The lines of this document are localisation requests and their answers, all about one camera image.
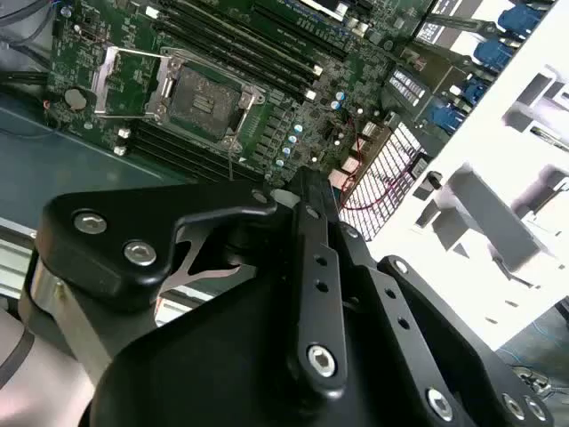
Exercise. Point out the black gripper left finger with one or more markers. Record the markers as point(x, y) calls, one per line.
point(102, 249)

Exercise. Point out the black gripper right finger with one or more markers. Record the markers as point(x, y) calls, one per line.
point(400, 307)

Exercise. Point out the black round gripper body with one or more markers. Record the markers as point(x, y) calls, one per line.
point(213, 356)

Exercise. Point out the metal socket cover frame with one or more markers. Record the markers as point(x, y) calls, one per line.
point(103, 79)

